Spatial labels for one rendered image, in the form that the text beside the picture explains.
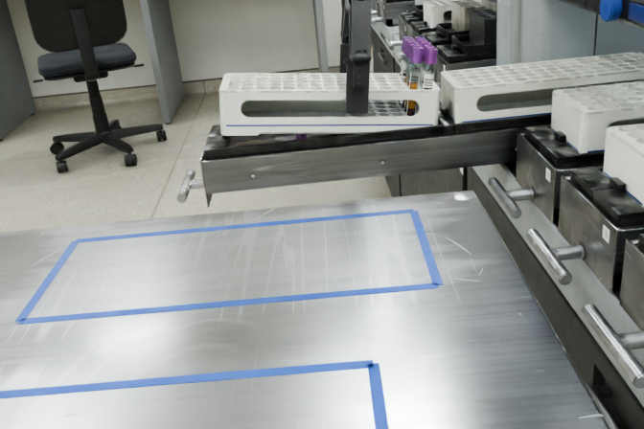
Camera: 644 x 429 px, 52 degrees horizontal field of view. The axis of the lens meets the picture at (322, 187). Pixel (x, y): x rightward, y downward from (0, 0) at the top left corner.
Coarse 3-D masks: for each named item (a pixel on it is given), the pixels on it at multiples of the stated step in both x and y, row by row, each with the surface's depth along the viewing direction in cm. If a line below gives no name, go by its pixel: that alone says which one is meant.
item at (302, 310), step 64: (448, 192) 69; (0, 256) 65; (64, 256) 64; (128, 256) 62; (192, 256) 61; (256, 256) 60; (320, 256) 59; (384, 256) 58; (448, 256) 57; (0, 320) 54; (64, 320) 53; (128, 320) 52; (192, 320) 52; (256, 320) 51; (320, 320) 50; (384, 320) 49; (448, 320) 48; (512, 320) 48; (0, 384) 46; (64, 384) 46; (128, 384) 45; (192, 384) 44; (256, 384) 44; (320, 384) 43; (384, 384) 43; (448, 384) 42; (512, 384) 42; (576, 384) 41
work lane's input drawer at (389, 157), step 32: (416, 128) 90; (448, 128) 90; (480, 128) 90; (512, 128) 90; (224, 160) 89; (256, 160) 89; (288, 160) 89; (320, 160) 90; (352, 160) 90; (384, 160) 90; (416, 160) 90; (448, 160) 91; (480, 160) 91; (512, 160) 91
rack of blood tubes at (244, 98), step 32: (224, 96) 87; (256, 96) 87; (288, 96) 88; (320, 96) 88; (384, 96) 88; (416, 96) 89; (224, 128) 89; (256, 128) 89; (288, 128) 89; (320, 128) 90; (352, 128) 90; (384, 128) 90
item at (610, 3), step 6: (606, 0) 70; (612, 0) 69; (618, 0) 69; (600, 6) 71; (606, 6) 70; (612, 6) 69; (618, 6) 69; (600, 12) 72; (606, 12) 70; (612, 12) 69; (618, 12) 69; (606, 18) 70; (612, 18) 70
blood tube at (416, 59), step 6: (414, 48) 87; (420, 48) 87; (414, 54) 87; (420, 54) 87; (414, 60) 88; (420, 60) 88; (414, 66) 88; (420, 66) 88; (414, 72) 88; (414, 78) 88; (414, 84) 89; (408, 102) 90; (414, 102) 90; (408, 108) 90; (414, 108) 90; (408, 114) 90; (414, 114) 90
